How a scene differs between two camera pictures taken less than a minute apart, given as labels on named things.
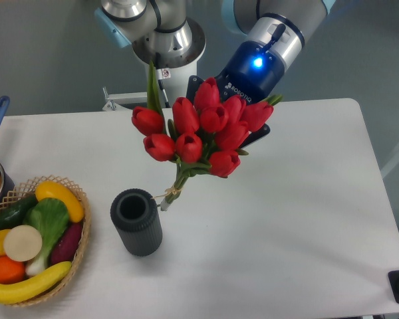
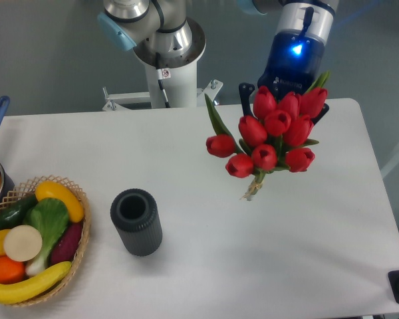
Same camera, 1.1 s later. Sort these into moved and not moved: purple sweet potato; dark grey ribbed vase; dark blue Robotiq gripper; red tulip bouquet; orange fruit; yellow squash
Moved: red tulip bouquet; dark blue Robotiq gripper
Not moved: dark grey ribbed vase; yellow squash; orange fruit; purple sweet potato
